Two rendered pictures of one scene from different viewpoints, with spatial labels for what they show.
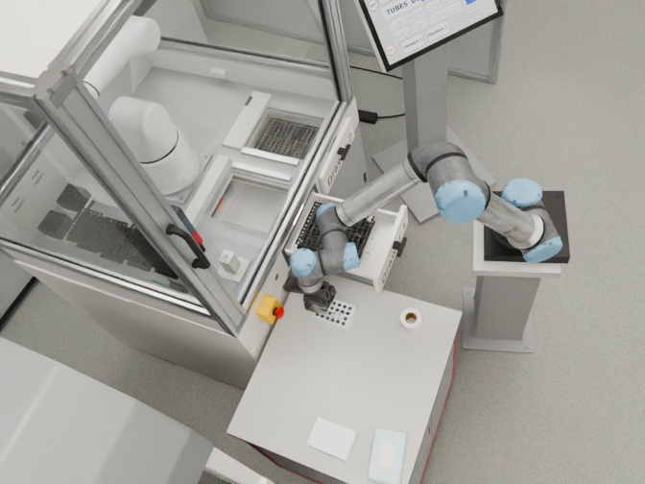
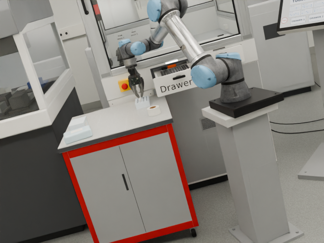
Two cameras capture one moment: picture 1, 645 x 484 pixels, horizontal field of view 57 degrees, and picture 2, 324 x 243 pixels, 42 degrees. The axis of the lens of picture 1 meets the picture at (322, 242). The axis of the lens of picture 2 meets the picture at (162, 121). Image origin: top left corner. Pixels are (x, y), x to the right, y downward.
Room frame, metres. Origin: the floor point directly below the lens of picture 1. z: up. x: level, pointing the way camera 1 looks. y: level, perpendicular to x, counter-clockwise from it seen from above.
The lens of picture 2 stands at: (-0.65, -1.98, 1.41)
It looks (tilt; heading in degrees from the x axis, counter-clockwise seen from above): 17 degrees down; 52
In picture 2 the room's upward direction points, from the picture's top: 15 degrees counter-clockwise
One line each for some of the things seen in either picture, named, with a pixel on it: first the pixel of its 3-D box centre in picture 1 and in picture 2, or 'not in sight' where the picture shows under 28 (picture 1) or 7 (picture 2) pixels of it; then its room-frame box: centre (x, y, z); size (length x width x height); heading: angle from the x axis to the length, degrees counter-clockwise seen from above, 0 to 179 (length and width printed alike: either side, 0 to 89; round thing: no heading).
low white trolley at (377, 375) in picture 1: (359, 402); (134, 174); (0.63, 0.06, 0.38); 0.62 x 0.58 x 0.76; 141
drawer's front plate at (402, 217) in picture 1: (391, 248); (179, 81); (0.94, -0.21, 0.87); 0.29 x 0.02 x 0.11; 141
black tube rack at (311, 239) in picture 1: (336, 234); (176, 75); (1.07, -0.05, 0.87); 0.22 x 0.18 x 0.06; 51
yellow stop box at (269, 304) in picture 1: (269, 309); (124, 85); (0.87, 0.23, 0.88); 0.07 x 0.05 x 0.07; 141
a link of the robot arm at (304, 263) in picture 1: (306, 267); (126, 48); (0.85, 0.07, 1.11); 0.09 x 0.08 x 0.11; 84
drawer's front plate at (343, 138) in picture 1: (337, 155); (221, 58); (1.39, -0.16, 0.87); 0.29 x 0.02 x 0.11; 141
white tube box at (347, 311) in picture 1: (334, 313); (142, 102); (0.83, 0.04, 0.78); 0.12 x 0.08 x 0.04; 50
